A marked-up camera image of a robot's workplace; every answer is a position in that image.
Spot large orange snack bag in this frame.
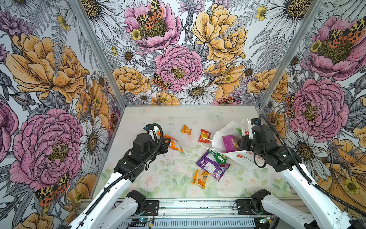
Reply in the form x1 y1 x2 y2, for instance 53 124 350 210
158 134 183 154

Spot white floral paper bag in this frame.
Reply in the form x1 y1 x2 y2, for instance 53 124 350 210
199 118 265 170

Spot magenta snack bag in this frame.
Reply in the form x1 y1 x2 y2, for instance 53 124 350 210
222 135 241 153

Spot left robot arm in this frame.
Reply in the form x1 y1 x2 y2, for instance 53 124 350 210
59 129 171 229

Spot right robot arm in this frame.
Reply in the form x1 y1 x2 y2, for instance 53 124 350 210
238 124 364 229

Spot small orange snack packet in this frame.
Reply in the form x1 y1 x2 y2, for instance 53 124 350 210
181 125 192 135

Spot small red snack packet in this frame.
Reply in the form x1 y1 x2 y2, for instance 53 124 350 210
198 129 211 144

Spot green white snack packet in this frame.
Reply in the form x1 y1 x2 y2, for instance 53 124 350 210
208 149 227 166

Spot narrow orange snack packet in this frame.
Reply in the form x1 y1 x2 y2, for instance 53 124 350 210
192 169 209 189

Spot purple snack packet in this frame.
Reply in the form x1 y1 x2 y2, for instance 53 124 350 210
196 151 230 181

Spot green circuit board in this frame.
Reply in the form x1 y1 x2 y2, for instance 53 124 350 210
129 218 154 227

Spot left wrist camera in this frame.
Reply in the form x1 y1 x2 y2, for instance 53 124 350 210
144 124 155 133

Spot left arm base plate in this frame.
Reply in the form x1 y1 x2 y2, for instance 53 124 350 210
142 200 160 217

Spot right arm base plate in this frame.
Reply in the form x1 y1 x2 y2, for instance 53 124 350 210
234 199 256 216

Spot aluminium front rail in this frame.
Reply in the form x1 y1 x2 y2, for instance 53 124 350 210
71 197 324 229

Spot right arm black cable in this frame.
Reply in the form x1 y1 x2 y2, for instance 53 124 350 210
258 114 366 217

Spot right aluminium frame post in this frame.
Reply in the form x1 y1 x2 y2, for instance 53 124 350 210
259 0 325 109

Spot aluminium frame post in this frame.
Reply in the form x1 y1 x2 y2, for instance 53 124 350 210
259 0 325 109
70 1 126 112

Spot left aluminium frame post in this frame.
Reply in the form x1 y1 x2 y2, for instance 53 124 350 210
70 1 126 112

